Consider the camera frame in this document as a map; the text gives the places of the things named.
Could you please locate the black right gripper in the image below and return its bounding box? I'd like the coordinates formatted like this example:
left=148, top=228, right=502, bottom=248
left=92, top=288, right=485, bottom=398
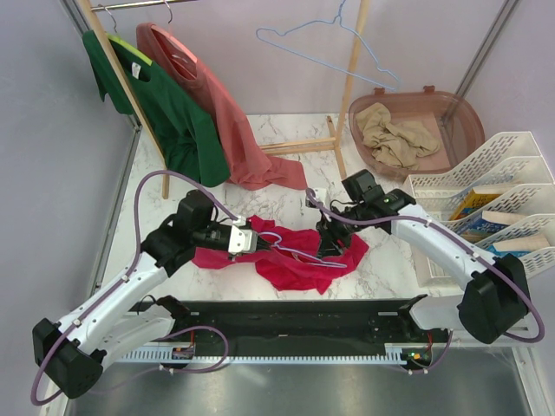
left=316, top=202, right=369, bottom=259

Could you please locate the light blue wire hanger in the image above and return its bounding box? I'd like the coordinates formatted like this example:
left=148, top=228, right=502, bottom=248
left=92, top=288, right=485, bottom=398
left=258, top=231, right=347, bottom=269
left=254, top=1, right=402, bottom=92

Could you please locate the magenta t shirt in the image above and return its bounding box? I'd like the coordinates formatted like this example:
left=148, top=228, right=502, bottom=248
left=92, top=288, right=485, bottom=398
left=193, top=216, right=369, bottom=294

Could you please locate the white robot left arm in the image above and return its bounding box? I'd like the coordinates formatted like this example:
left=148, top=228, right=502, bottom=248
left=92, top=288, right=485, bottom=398
left=32, top=190, right=270, bottom=399

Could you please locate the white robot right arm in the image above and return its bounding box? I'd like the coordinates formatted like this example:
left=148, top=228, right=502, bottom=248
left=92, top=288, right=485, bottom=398
left=306, top=170, right=538, bottom=344

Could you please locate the salmon pink t shirt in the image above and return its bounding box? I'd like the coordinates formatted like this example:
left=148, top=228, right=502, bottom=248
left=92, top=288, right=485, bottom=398
left=135, top=23, right=307, bottom=191

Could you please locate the green t shirt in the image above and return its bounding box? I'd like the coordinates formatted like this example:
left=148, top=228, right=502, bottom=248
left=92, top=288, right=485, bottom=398
left=108, top=34, right=231, bottom=187

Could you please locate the silver hanger under salmon shirt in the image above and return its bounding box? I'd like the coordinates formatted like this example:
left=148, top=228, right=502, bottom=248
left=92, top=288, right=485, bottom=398
left=163, top=0, right=173, bottom=26

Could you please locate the silver hanger under green shirt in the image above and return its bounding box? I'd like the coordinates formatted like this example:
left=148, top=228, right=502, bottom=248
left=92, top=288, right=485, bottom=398
left=102, top=6, right=119, bottom=35

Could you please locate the wooden clothes rack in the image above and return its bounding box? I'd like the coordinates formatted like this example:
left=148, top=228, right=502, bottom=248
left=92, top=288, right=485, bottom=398
left=78, top=1, right=346, bottom=198

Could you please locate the beige crumpled garment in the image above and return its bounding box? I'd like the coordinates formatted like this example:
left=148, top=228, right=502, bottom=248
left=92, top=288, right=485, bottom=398
left=355, top=103, right=441, bottom=170

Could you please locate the pink translucent laundry basket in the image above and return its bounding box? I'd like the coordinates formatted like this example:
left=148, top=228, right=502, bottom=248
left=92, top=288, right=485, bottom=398
left=349, top=86, right=485, bottom=180

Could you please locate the yellow blue book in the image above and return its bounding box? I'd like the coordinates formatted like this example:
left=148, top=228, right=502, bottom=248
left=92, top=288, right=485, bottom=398
left=449, top=184, right=515, bottom=221

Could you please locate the blue cover book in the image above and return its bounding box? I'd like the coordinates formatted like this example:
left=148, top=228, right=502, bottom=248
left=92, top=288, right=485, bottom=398
left=457, top=211, right=526, bottom=244

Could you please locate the white plastic file organizer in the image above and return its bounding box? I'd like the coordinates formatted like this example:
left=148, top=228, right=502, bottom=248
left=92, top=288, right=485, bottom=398
left=403, top=132, right=554, bottom=277

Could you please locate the light blue book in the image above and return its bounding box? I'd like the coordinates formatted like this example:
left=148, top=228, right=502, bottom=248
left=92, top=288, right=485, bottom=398
left=486, top=234, right=550, bottom=257

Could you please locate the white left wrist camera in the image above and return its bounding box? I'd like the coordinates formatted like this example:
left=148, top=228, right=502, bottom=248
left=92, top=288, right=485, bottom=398
left=228, top=217, right=258, bottom=257

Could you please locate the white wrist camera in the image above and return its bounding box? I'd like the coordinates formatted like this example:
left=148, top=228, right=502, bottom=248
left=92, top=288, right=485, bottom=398
left=305, top=188, right=330, bottom=208
left=228, top=217, right=258, bottom=257

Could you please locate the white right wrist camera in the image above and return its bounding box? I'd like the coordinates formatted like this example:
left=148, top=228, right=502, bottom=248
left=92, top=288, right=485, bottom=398
left=305, top=188, right=330, bottom=208

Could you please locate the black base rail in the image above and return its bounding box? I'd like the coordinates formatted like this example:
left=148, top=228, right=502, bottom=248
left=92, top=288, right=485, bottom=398
left=131, top=296, right=448, bottom=344

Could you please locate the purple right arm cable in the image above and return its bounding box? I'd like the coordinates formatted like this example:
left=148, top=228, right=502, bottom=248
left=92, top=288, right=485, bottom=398
left=305, top=186, right=545, bottom=378

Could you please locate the white slotted cable duct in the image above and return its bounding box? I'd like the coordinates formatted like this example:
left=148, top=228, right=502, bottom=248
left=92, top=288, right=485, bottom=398
left=116, top=342, right=431, bottom=366

